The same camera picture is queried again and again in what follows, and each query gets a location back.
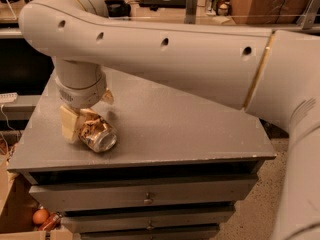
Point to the bottom grey drawer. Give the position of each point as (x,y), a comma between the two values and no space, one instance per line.
(197,232)

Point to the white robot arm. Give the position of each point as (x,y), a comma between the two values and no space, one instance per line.
(271,74)

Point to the cardboard box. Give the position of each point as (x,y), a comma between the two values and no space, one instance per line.
(16,210)

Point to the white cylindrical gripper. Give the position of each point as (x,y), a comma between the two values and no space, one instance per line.
(81,96)

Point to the middle metal bracket post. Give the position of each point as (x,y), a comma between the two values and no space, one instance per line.
(191,9)

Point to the metal bracket post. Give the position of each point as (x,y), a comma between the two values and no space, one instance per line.
(191,9)
(310,14)

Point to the white power strip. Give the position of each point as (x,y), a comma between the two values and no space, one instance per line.
(8,97)

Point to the black headphones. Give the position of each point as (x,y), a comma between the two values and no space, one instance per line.
(118,8)

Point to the orange ball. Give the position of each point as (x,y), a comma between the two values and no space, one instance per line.
(40,216)

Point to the grey drawer cabinet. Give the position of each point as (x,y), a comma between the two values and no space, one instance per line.
(162,133)

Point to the crushed orange soda can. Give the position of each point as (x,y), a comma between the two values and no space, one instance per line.
(96,132)

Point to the top grey drawer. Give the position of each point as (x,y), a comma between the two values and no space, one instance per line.
(143,193)

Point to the black laptop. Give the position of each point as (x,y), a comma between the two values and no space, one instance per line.
(163,3)

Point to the middle grey drawer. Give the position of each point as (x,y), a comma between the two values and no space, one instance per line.
(148,219)

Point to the red bottle in box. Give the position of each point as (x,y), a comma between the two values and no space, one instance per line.
(52,221)

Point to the right metal bracket post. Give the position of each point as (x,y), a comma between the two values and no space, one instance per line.
(310,14)

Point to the small jar on desk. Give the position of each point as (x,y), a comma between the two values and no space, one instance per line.
(223,10)

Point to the grey drawer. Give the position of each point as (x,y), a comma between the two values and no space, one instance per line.
(148,219)
(197,232)
(143,193)

